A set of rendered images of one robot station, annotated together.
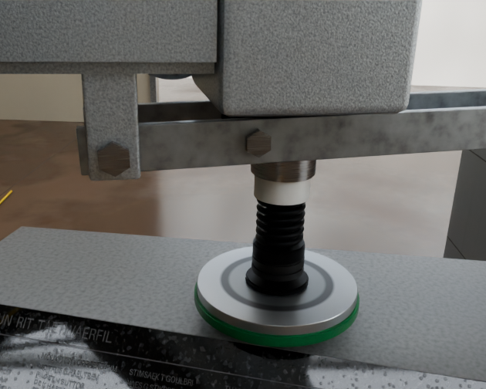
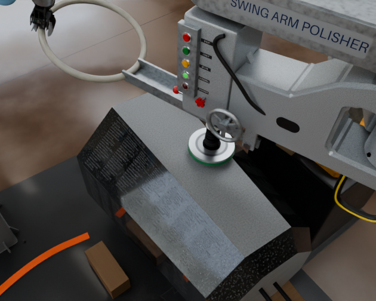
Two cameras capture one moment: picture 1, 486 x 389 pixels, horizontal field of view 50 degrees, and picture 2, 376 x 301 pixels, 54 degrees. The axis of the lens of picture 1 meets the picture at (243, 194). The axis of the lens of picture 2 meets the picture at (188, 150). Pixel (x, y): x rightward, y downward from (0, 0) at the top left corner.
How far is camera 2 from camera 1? 1.90 m
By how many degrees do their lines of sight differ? 100
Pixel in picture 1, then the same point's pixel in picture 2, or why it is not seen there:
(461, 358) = (190, 118)
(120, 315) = (244, 178)
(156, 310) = (235, 173)
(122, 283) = (235, 190)
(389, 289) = (172, 139)
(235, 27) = not seen: hidden behind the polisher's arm
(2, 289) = (269, 212)
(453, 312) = (171, 125)
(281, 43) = not seen: hidden behind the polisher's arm
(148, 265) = (221, 193)
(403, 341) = (194, 128)
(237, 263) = (213, 155)
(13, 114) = not seen: outside the picture
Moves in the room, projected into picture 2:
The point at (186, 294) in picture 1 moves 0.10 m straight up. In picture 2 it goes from (222, 174) to (225, 159)
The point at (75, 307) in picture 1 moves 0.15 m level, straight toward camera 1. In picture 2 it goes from (253, 189) to (265, 165)
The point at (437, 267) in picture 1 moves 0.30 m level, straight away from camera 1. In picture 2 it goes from (147, 135) to (85, 150)
